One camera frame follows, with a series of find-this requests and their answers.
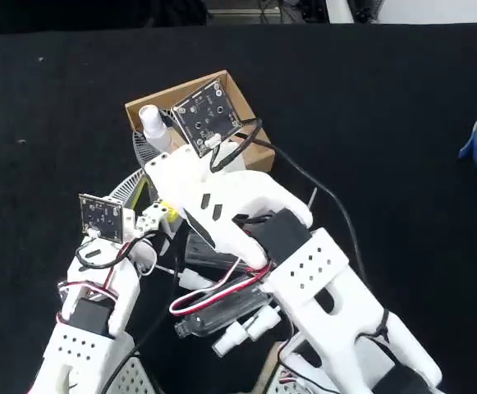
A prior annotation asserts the clear plastic bottle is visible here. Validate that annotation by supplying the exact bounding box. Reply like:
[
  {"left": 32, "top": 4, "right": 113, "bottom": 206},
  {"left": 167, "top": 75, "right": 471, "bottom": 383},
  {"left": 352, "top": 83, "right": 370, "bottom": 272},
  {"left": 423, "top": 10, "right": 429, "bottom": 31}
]
[{"left": 173, "top": 282, "right": 277, "bottom": 339}]

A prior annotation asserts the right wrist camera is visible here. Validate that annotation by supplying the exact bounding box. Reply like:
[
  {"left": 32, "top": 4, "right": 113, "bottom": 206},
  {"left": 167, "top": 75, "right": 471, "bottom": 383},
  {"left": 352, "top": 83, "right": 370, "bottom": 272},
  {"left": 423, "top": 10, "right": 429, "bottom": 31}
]
[{"left": 171, "top": 78, "right": 242, "bottom": 159}]

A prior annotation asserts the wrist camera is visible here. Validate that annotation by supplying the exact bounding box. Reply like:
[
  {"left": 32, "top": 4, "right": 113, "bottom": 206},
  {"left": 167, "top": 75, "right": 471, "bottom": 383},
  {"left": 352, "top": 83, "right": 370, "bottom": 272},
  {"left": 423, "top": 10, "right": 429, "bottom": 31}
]
[
  {"left": 171, "top": 78, "right": 242, "bottom": 159},
  {"left": 78, "top": 193, "right": 136, "bottom": 244}
]

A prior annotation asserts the cardboard box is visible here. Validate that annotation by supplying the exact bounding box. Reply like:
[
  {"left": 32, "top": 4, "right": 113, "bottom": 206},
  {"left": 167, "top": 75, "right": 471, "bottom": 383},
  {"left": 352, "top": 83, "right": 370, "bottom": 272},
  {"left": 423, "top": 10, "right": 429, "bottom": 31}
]
[{"left": 125, "top": 69, "right": 277, "bottom": 174}]

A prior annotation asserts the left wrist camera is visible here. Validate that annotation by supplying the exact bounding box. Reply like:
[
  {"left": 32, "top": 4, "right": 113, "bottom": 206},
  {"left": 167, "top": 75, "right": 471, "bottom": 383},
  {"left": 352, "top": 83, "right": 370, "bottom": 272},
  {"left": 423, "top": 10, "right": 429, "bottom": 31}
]
[{"left": 78, "top": 193, "right": 136, "bottom": 244}]

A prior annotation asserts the black cable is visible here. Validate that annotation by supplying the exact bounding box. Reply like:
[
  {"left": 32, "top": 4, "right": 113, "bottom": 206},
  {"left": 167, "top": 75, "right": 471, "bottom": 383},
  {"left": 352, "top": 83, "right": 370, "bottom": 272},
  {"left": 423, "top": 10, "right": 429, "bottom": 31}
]
[
  {"left": 209, "top": 117, "right": 369, "bottom": 285},
  {"left": 97, "top": 231, "right": 182, "bottom": 394}
]

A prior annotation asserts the clear bottle with spray top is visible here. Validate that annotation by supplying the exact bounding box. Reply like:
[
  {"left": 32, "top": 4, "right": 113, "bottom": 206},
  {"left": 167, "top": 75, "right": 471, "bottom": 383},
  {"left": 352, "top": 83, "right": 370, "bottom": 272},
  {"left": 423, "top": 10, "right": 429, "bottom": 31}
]
[{"left": 138, "top": 103, "right": 177, "bottom": 156}]

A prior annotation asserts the white spray top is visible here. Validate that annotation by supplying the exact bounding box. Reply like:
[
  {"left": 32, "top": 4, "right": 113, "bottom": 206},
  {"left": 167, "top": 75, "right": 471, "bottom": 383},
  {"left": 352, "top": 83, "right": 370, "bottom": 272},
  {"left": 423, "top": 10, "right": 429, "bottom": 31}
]
[
  {"left": 243, "top": 305, "right": 282, "bottom": 342},
  {"left": 155, "top": 264, "right": 219, "bottom": 294},
  {"left": 212, "top": 321, "right": 250, "bottom": 359}
]

